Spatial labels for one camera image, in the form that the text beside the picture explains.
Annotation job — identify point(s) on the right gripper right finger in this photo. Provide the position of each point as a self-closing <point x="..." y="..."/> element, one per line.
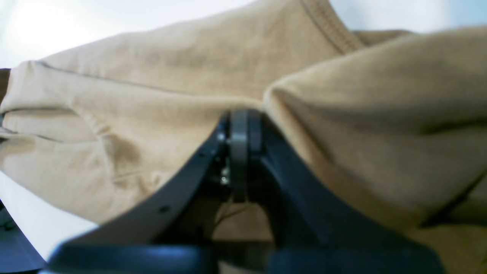
<point x="315" y="232"/>

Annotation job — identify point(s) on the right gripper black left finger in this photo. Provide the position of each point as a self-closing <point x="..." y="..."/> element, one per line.
<point x="171" y="231"/>

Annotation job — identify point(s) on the brown t-shirt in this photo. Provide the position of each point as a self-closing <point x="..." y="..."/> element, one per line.
<point x="393" y="122"/>

